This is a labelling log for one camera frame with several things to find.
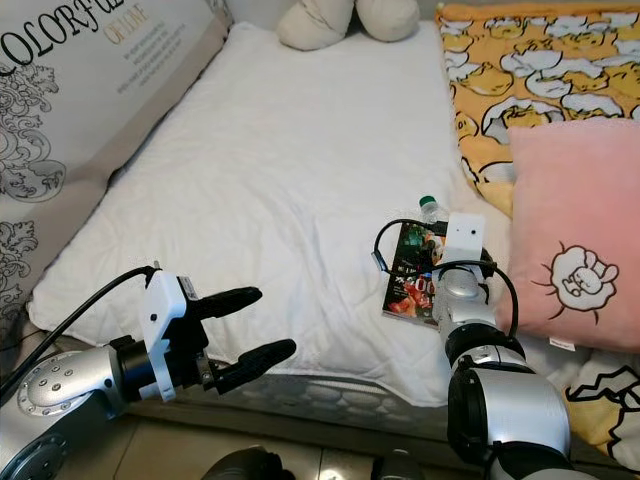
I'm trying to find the pink pillow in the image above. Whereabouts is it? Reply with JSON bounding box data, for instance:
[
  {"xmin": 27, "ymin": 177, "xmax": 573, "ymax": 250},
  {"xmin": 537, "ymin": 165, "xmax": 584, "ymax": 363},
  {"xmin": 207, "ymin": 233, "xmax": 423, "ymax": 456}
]
[{"xmin": 505, "ymin": 118, "xmax": 640, "ymax": 353}]

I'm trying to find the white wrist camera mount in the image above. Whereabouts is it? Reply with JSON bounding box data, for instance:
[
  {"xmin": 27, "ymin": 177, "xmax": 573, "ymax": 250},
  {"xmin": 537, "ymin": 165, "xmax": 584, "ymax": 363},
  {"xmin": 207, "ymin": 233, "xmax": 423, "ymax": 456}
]
[
  {"xmin": 442, "ymin": 212, "xmax": 487, "ymax": 268},
  {"xmin": 144, "ymin": 267, "xmax": 197, "ymax": 402}
]

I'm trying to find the grey quilted mattress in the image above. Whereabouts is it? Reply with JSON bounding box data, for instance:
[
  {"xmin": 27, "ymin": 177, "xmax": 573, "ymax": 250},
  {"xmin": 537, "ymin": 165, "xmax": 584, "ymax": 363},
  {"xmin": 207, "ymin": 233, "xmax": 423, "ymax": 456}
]
[{"xmin": 130, "ymin": 375, "xmax": 561, "ymax": 456}]

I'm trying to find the yellow cartoon egg blanket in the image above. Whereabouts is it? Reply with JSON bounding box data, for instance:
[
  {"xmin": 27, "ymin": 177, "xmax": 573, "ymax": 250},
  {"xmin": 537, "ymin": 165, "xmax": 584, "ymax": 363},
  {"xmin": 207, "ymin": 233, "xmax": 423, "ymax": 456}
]
[{"xmin": 435, "ymin": 3, "xmax": 640, "ymax": 473}]

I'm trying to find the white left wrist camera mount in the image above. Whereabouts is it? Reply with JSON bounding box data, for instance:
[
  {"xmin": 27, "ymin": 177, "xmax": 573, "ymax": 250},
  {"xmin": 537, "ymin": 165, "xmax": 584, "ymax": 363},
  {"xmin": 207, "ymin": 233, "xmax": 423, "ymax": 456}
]
[{"xmin": 144, "ymin": 267, "xmax": 197, "ymax": 402}]

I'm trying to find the beige plush toy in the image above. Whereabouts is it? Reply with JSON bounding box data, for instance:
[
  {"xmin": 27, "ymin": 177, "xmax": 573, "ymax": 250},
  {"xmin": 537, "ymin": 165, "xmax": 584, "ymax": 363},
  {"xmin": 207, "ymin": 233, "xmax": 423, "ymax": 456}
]
[{"xmin": 277, "ymin": 0, "xmax": 421, "ymax": 51}]

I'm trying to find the dark right robot foot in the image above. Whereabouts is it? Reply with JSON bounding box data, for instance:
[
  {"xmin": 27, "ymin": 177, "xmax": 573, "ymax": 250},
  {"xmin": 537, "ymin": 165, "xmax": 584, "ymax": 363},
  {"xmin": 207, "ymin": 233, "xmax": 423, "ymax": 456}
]
[{"xmin": 370, "ymin": 450, "xmax": 427, "ymax": 480}]

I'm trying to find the clear bottle green cap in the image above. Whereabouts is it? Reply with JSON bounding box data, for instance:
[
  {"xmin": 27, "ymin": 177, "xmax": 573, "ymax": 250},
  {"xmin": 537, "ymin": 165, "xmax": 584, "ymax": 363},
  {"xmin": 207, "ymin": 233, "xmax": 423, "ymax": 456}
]
[{"xmin": 418, "ymin": 195, "xmax": 450, "ymax": 226}]

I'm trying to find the white quilted mattress pad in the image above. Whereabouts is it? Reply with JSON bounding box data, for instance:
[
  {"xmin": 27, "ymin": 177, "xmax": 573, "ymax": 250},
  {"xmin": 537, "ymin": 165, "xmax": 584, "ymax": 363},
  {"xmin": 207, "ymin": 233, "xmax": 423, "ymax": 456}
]
[{"xmin": 28, "ymin": 22, "xmax": 576, "ymax": 406}]

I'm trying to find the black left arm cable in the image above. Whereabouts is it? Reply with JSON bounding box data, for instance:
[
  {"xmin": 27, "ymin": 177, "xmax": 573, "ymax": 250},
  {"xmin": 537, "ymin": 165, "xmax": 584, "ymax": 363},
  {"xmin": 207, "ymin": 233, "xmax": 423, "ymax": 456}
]
[{"xmin": 0, "ymin": 264, "xmax": 161, "ymax": 401}]

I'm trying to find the grey ornament print duvet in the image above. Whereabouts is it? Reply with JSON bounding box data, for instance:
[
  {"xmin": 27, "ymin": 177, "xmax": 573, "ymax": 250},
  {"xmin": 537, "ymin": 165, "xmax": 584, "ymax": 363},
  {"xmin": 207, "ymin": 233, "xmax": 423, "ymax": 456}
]
[{"xmin": 0, "ymin": 0, "xmax": 231, "ymax": 321}]

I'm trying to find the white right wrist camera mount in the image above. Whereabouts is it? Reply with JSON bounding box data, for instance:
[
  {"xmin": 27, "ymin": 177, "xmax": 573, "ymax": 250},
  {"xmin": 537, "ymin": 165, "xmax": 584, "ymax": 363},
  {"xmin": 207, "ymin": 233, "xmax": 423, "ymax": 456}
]
[{"xmin": 442, "ymin": 212, "xmax": 487, "ymax": 268}]

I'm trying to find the dark green red book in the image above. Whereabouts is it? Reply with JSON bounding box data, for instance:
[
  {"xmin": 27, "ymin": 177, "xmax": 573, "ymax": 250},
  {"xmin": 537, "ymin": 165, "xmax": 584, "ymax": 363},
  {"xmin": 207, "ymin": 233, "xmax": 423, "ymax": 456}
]
[{"xmin": 382, "ymin": 222, "xmax": 447, "ymax": 327}]

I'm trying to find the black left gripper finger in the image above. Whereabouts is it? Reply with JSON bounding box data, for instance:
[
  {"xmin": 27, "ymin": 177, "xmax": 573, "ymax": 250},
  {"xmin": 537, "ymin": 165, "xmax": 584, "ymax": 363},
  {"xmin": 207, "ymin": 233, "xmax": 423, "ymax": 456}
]
[
  {"xmin": 219, "ymin": 338, "xmax": 298, "ymax": 394},
  {"xmin": 197, "ymin": 286, "xmax": 264, "ymax": 322}
]

